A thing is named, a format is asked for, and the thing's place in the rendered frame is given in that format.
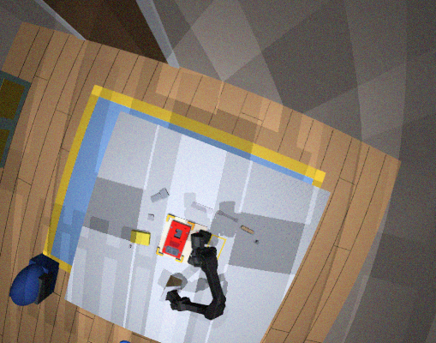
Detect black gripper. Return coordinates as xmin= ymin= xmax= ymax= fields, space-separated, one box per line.
xmin=187 ymin=230 xmax=212 ymax=266

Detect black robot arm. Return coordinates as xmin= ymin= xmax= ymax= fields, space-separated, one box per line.
xmin=166 ymin=233 xmax=226 ymax=321

